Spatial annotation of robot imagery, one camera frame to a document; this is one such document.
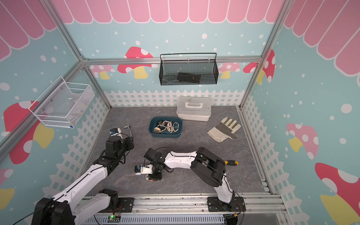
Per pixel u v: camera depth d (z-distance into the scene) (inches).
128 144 29.9
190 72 34.8
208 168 18.9
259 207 29.3
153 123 41.4
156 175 29.1
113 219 28.7
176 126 41.8
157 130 40.1
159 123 41.6
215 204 29.2
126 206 29.4
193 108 40.5
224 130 41.6
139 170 28.1
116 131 29.1
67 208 16.5
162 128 40.6
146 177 32.5
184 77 34.4
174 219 28.0
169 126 39.8
